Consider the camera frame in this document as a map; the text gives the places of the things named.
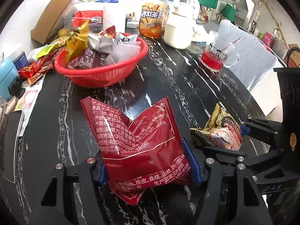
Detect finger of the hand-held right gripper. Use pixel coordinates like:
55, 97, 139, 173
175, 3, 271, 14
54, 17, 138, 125
240, 117, 285, 146
203, 146, 286, 175

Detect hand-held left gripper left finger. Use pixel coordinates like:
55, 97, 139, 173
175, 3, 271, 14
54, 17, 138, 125
41, 150, 109, 225

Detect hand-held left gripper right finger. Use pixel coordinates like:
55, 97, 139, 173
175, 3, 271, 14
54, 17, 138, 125
181, 137, 273, 225

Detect pink cracker packet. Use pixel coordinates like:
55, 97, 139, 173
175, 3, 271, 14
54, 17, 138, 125
190, 102, 245, 152

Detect large dark red snack packet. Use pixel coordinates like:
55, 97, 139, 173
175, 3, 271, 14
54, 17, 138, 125
80, 96, 191, 206

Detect red plastic basket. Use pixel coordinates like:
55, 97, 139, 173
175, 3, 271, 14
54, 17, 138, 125
54, 33, 149, 88

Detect brown chocolate snack packet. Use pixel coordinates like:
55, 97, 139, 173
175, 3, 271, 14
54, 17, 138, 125
68, 48, 118, 69

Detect clear zip bag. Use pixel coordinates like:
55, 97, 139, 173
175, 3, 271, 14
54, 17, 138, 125
103, 43, 143, 65

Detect silver snack packet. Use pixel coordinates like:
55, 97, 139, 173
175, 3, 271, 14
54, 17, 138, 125
88, 32, 119, 54

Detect yellow snack packet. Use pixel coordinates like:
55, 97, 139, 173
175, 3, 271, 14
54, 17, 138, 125
64, 20, 90, 62

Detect small red orange snack packet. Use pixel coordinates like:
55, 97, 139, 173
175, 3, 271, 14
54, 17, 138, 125
103, 26, 117, 39

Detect person's right forearm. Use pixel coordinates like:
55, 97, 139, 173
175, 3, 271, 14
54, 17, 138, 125
266, 189, 300, 225

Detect small cardboard box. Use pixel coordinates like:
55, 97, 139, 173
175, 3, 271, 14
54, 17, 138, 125
285, 43, 300, 68

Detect grey chair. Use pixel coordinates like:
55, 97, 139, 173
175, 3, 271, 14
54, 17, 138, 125
217, 19, 279, 94

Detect pink box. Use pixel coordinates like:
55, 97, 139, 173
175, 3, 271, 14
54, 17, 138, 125
262, 31, 275, 47

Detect glass mug with red drink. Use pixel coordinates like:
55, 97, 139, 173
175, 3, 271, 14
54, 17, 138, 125
200, 30, 240, 73

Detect thin stir stick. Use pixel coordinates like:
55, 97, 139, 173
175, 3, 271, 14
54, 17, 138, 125
221, 38, 242, 51

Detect clear glass bottle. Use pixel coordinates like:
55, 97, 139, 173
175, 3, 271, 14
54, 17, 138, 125
251, 1, 262, 32

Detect orange brown sachet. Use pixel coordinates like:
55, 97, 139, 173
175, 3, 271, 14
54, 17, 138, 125
27, 71, 47, 86

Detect black hair claw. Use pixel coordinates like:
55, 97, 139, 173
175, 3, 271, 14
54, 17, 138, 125
8, 76, 25, 96

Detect red candy packet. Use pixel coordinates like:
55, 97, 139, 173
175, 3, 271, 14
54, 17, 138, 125
17, 64, 41, 79
35, 52, 58, 72

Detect white kettle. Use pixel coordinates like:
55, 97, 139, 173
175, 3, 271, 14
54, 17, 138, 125
163, 0, 201, 50

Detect patterned tote bag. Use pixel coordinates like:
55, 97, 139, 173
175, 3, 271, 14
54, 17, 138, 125
196, 6, 210, 25

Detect green yellow packet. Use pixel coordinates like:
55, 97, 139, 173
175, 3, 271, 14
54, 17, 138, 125
35, 43, 57, 59

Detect yellow mesh snack bag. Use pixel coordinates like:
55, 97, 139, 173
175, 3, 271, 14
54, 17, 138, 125
50, 36, 69, 48

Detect orange iced tea bottle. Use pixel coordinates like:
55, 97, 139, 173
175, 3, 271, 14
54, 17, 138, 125
138, 0, 170, 39

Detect white toilet paper roll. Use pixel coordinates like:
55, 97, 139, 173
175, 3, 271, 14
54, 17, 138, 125
103, 5, 126, 34

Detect clear plastic container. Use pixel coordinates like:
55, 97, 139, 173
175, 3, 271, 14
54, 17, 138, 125
63, 10, 105, 32

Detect red bag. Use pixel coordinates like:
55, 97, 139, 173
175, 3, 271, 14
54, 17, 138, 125
74, 10, 104, 27

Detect open cardboard box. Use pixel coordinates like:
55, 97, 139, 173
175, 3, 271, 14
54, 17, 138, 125
31, 0, 84, 45

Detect white plastic lid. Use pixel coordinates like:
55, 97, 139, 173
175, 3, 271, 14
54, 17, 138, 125
64, 0, 105, 13

